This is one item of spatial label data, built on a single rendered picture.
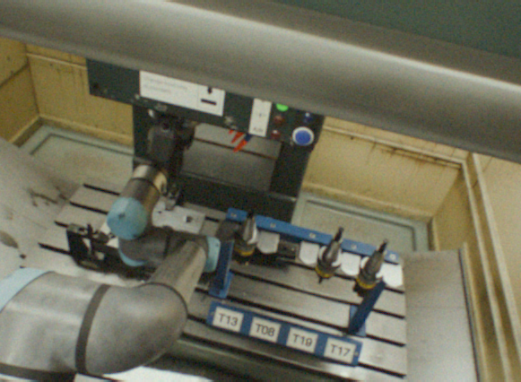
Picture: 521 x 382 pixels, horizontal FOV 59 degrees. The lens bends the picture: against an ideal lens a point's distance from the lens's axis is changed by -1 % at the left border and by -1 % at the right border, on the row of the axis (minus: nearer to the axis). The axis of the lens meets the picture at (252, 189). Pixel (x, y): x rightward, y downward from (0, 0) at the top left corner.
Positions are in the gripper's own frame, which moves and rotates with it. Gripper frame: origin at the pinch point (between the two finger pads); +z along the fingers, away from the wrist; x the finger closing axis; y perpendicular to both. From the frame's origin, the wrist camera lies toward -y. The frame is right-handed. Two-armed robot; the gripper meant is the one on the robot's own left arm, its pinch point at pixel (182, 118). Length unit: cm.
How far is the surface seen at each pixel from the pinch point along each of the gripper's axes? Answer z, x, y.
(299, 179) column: 44, 33, 49
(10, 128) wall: 57, -101, 74
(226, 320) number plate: -20, 22, 51
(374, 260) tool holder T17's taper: -13, 54, 18
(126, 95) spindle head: -21.0, -4.1, -18.5
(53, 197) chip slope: 27, -63, 77
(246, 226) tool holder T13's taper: -12.7, 21.7, 18.2
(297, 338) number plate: -20, 43, 51
